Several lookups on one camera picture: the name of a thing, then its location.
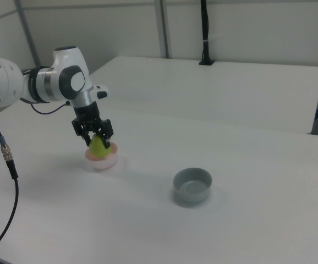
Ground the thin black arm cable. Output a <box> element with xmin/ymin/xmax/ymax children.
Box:
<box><xmin>20</xmin><ymin>97</ymin><xmax>71</xmax><ymax>116</ymax></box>

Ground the black clamp pole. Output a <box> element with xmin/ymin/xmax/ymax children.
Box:
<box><xmin>198</xmin><ymin>0</ymin><xmax>216</xmax><ymax>67</ymax></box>

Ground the pink bowl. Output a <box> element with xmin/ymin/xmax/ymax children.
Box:
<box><xmin>84</xmin><ymin>142</ymin><xmax>119</xmax><ymax>171</ymax></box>

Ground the grey bowl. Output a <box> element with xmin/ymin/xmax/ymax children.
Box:
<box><xmin>172</xmin><ymin>167</ymin><xmax>213</xmax><ymax>204</ymax></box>

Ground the thick black cable with connector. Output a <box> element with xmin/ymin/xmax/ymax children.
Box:
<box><xmin>0</xmin><ymin>100</ymin><xmax>20</xmax><ymax>261</ymax></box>

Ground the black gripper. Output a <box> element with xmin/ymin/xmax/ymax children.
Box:
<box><xmin>71</xmin><ymin>101</ymin><xmax>114</xmax><ymax>150</ymax></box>

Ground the green pear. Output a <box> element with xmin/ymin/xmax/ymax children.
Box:
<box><xmin>89</xmin><ymin>134</ymin><xmax>112</xmax><ymax>160</ymax></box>

